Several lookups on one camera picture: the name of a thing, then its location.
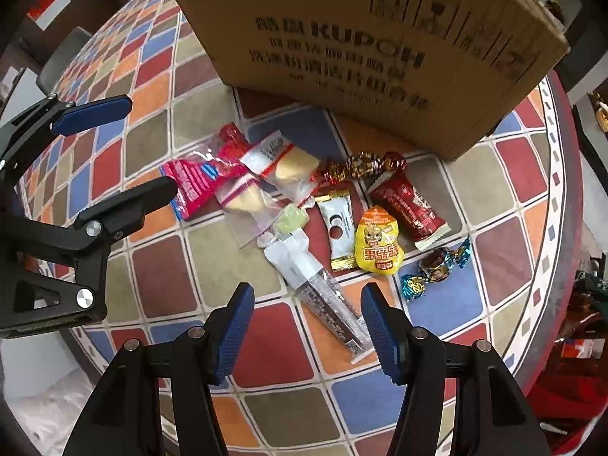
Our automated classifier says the yellow snack packet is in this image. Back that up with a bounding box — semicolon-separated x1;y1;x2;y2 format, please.
355;206;404;276

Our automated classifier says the dark red snack packet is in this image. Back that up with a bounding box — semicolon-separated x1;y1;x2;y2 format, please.
368;171;451;251

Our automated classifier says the blue foil candy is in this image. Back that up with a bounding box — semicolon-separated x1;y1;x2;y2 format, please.
400;238;471;302

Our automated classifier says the clear bag purple stripe pastry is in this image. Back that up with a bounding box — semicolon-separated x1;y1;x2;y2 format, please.
215;174;282;248

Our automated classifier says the grey dining chair left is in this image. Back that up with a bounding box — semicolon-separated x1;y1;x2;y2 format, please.
36;27;92;96

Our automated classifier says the clear bag red stripe pastry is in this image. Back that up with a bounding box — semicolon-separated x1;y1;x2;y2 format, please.
240;131;320;205

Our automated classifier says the long clear white snack bar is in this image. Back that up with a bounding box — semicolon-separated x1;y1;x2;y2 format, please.
256;228;374;364

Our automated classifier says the colourful checkered tablecloth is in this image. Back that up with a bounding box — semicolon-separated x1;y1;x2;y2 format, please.
20;0;581;455

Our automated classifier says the pink snack packet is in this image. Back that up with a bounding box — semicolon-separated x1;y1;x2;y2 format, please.
160;122;250;220

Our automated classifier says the red fu door poster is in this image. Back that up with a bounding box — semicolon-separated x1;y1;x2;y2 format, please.
27;0;71;31

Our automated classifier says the brown cardboard box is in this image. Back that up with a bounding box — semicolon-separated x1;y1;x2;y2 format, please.
176;0;570;160

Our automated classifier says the small green candy packet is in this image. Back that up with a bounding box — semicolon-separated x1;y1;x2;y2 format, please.
272;203;309;239

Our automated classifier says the red gold foil candy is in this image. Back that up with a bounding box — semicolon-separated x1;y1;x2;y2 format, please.
310;151;407;184

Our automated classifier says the white gold snack packet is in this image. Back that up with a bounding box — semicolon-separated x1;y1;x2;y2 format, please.
314;190;356;271

